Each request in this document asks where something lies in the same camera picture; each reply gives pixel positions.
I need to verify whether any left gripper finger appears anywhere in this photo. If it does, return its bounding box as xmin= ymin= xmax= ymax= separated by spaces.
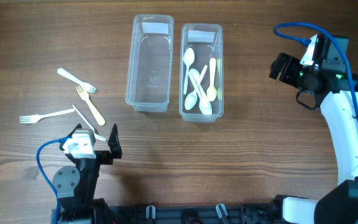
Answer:
xmin=108 ymin=124 xmax=121 ymax=152
xmin=67 ymin=124 xmax=82 ymax=138

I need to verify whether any yellow plastic spoon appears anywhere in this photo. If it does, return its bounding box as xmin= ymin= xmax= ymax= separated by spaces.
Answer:
xmin=207 ymin=58 xmax=217 ymax=102

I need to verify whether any white plastic spoon thin handle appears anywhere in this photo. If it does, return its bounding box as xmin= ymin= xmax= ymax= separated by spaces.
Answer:
xmin=189 ymin=75 xmax=213 ymax=115

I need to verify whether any white spoon slender handle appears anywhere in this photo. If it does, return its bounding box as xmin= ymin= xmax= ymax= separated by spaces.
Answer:
xmin=183 ymin=47 xmax=195 ymax=95

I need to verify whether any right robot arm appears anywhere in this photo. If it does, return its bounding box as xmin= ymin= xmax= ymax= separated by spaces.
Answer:
xmin=269 ymin=53 xmax=358 ymax=223

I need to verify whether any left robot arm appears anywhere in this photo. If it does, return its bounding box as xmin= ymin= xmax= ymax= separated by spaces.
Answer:
xmin=53 ymin=124 xmax=122 ymax=223

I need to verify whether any left clear plastic container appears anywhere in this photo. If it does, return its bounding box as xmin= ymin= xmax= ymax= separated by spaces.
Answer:
xmin=126 ymin=14 xmax=174 ymax=113

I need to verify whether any clear plastic container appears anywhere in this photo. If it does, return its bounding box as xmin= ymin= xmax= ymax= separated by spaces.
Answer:
xmin=126 ymin=14 xmax=174 ymax=113
xmin=179 ymin=24 xmax=224 ymax=123

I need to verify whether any right clear plastic container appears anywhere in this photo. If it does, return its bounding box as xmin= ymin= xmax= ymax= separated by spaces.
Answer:
xmin=179 ymin=24 xmax=224 ymax=123

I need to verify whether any white label right container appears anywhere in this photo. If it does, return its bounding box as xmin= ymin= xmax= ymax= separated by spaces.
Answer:
xmin=188 ymin=30 xmax=215 ymax=43

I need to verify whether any white label container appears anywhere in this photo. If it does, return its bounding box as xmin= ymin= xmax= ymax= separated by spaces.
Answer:
xmin=188 ymin=30 xmax=215 ymax=43
xmin=142 ymin=22 xmax=170 ymax=35

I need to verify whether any white label left container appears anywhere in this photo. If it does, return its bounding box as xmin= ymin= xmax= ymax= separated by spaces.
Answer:
xmin=142 ymin=22 xmax=170 ymax=35

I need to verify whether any thin white fork lower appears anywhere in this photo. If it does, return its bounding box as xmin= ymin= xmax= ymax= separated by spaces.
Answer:
xmin=72 ymin=105 xmax=107 ymax=141

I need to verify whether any thin white fork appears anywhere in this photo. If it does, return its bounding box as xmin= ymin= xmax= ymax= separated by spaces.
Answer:
xmin=19 ymin=108 xmax=75 ymax=124
xmin=72 ymin=105 xmax=107 ymax=141

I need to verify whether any yellow plastic fork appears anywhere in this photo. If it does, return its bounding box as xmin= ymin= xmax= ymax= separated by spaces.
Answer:
xmin=76 ymin=86 xmax=106 ymax=126

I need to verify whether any thick white plastic fork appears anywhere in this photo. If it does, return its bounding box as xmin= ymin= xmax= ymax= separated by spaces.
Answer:
xmin=57 ymin=68 xmax=98 ymax=93

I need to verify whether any thin white fork left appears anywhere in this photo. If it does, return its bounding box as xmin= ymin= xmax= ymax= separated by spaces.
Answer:
xmin=19 ymin=108 xmax=75 ymax=124

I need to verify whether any thick white plastic spoon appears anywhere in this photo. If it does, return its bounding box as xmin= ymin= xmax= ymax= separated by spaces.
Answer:
xmin=189 ymin=69 xmax=212 ymax=115

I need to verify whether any left blue cable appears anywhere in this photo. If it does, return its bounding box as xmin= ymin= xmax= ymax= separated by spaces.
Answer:
xmin=35 ymin=138 xmax=70 ymax=224

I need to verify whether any blue cable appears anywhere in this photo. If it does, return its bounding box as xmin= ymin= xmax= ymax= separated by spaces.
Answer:
xmin=35 ymin=138 xmax=70 ymax=224
xmin=273 ymin=22 xmax=358 ymax=184

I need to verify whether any right blue cable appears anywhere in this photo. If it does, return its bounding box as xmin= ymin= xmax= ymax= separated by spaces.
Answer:
xmin=273 ymin=22 xmax=358 ymax=184

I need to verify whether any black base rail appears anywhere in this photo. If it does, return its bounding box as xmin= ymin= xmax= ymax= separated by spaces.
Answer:
xmin=52 ymin=202 xmax=326 ymax=224

